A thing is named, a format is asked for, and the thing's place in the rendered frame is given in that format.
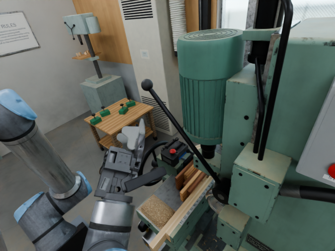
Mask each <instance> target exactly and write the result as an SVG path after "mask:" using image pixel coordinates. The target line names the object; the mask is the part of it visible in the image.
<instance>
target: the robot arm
mask: <svg viewBox="0 0 335 251"><path fill-rule="evenodd" d="M36 118H37V115H36V113H35V112H34V111H33V110H32V109H31V107H30V106H29V105H28V104H27V103H26V102H25V101H24V100H23V99H22V98H21V97H20V96H19V95H18V94H17V93H16V92H15V91H14V90H12V89H4V90H0V142H2V143H3V144H4V145H5V146H6V147H7V148H8V149H9V150H10V151H11V152H12V153H13V154H14V155H15V156H16V157H18V158H19V159H20V160H21V161H22V162H23V163H24V164H25V165H26V166H27V167H28V168H29V169H30V170H31V171H33V172H34V173H35V174H36V175H37V176H38V177H39V178H40V179H41V180H42V181H43V182H44V183H45V184H46V185H48V186H49V191H48V192H47V193H44V192H39V193H38V194H36V195H34V196H33V197H31V198H30V199H29V200H27V201H26V202H25V203H24V204H22V205H21V206H20V207H19V208H18V209H17V210H16V211H15V213H14V218H15V219H16V221H17V223H18V224H19V225H20V227H21V228H22V229H23V231H24V232H25V233H26V235H27V236H28V237H29V239H30V240H31V241H32V243H33V244H34V246H35V250H36V251H56V250H58V249H59V248H60V247H61V246H62V245H63V244H64V243H65V242H66V241H67V240H68V239H69V238H70V237H71V236H72V235H73V234H74V233H75V232H76V231H77V228H76V227H75V226H74V225H73V224H71V223H69V222H67V221H65V220H64V218H63V217H62V216H63V215H64V214H66V213H67V212H68V211H69V210H71V209H72V208H73V207H74V206H76V205H77V204H78V203H79V202H81V201H82V200H83V199H84V198H86V197H87V196H88V195H89V194H90V193H91V192H92V187H91V185H90V184H89V182H88V181H87V179H86V177H85V176H84V175H83V174H82V173H81V172H80V171H77V172H74V171H70V169H69V168H68V166H67V165H66V164H65V162H64V161H63V160H62V158H61V157H60V156H59V154H58V153H57V151H56V150H55V149H54V147H53V146H52V145H51V143H50V142H49V140H48V139H47V138H46V136H45V135H44V134H43V132H42V131H41V130H40V128H39V127H38V125H37V124H36V122H35V119H36ZM117 140H118V141H119V142H121V143H122V144H123V148H119V147H114V146H110V148H109V149H108V151H106V152H105V154H104V159H103V162H102V166H101V168H100V170H99V174H100V178H99V182H98V185H97V189H96V190H95V193H94V196H95V197H101V199H103V200H102V201H101V200H97V201H96V202H95V206H94V209H93V213H92V217H91V220H90V224H89V228H88V231H87V235H86V239H85V242H84V246H83V249H82V251H127V250H128V244H129V239H130V233H131V228H132V223H133V217H134V212H135V205H130V203H132V200H133V197H131V196H126V195H125V193H128V192H131V191H133V190H135V189H137V188H139V187H142V186H144V185H146V184H148V183H150V182H152V181H159V180H161V179H162V178H163V176H165V175H167V172H166V169H165V167H164V166H162V167H160V168H159V167H154V168H152V169H151V170H150V172H148V173H146V174H143V175H141V176H138V177H137V173H138V171H139V168H140V165H141V161H142V154H143V150H144V145H145V124H144V120H143V119H141V120H140V124H139V126H138V124H136V125H135V126H124V127H123V128H122V133H119V134H118V135H117ZM116 187H117V188H118V192H116V190H115V189H116Z"/></svg>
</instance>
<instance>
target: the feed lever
mask: <svg viewBox="0 0 335 251"><path fill-rule="evenodd" d="M141 87H142V89H143V90H144V91H149V92H150V94H151V95H152V96H153V98H154V99H155V101H156V102H157V103H158V105H159V106H160V107H161V109H162V110H163V111H164V113H165V114H166V115H167V117H168V118H169V120H170V121H171V122H172V124H173V125H174V126H175V128H176V129H177V130H178V132H179V133H180V134H181V136H182V137H183V139H184V140H185V141H186V143H187V144H188V145H189V147H190V148H191V149H192V151H193V152H194V153H195V155H196V156H197V157H198V159H199V160H200V162H201V163H202V164H203V166H204V167H205V168H206V170H207V171H208V172H209V174H210V175H211V176H212V178H213V179H214V181H215V182H216V185H215V186H214V188H213V189H212V193H213V195H214V197H215V198H216V199H217V200H218V201H219V202H220V203H222V204H225V205H229V203H228V199H229V191H230V184H231V179H229V178H225V177H222V178H220V179H219V178H218V176H217V175H216V174H215V172H214V171H213V170H212V168H211V167H210V166H209V164H208V163H207V162H206V160H205V159H204V157H203V156H202V155H201V153H200V152H199V151H198V149H197V148H196V147H195V145H194V144H193V143H192V141H191V140H190V138H189V137H188V136H187V134H186V133H185V132H184V130H183V129H182V128H181V126H180V125H179V124H178V122H177V121H176V119H175V118H174V117H173V115H172V114H171V113H170V111H169V110H168V109H167V107H166V106H165V105H164V103H163V102H162V100H161V99H160V98H159V96H158V95H157V94H156V92H155V91H154V90H153V83H152V81H151V80H150V79H144V80H143V81H142V82H141Z"/></svg>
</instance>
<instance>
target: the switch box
mask: <svg viewBox="0 0 335 251"><path fill-rule="evenodd" d="M333 164H335V77H334V79H333V82H332V84H331V86H330V89H329V91H328V94H327V96H326V98H325V101H324V103H323V105H322V108H321V110H320V112H319V115H318V117H317V119H316V122H315V124H314V126H313V129H312V131H311V134H310V136H309V138H308V141H307V143H306V145H305V148H304V150H303V152H302V155H301V157H300V160H299V162H298V165H297V167H296V172H298V173H300V174H302V175H305V176H307V177H310V178H313V179H315V180H318V181H320V182H323V183H325V184H328V185H330V186H333V187H335V182H332V181H329V180H327V179H324V178H323V176H324V174H326V175H328V176H330V175H329V173H328V168H329V167H330V166H331V165H333Z"/></svg>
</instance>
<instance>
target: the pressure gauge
mask: <svg viewBox="0 0 335 251"><path fill-rule="evenodd" d="M138 229H139V230H140V231H141V232H145V231H146V232H148V231H149V229H148V226H147V225H146V224H145V223H144V222H143V221H142V220H141V221H140V222H139V224H138Z"/></svg>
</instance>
